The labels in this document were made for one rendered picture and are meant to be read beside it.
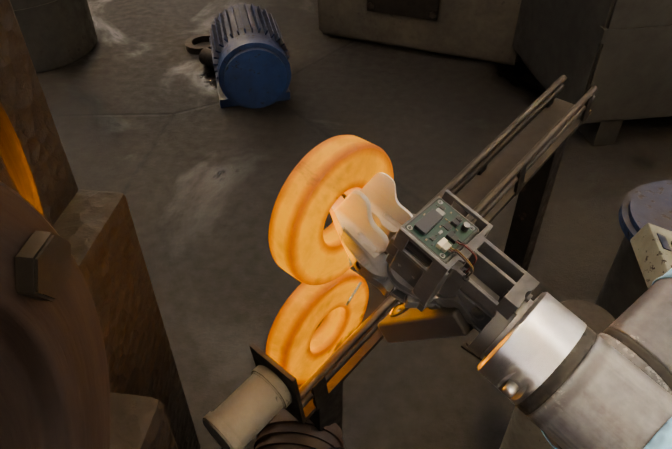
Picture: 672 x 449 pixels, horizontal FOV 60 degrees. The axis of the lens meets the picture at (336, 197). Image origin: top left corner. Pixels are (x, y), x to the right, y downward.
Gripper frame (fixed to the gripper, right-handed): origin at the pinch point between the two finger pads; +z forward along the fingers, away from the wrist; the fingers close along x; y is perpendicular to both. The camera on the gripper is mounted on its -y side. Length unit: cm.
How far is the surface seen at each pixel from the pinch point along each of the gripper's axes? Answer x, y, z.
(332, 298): -0.3, -15.8, -3.7
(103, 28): -103, -160, 223
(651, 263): -52, -25, -32
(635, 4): -169, -40, 12
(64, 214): 17.6, -11.9, 22.0
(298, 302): 3.7, -14.9, -1.7
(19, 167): 25.9, 17.0, 5.3
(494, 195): -35.4, -19.5, -7.0
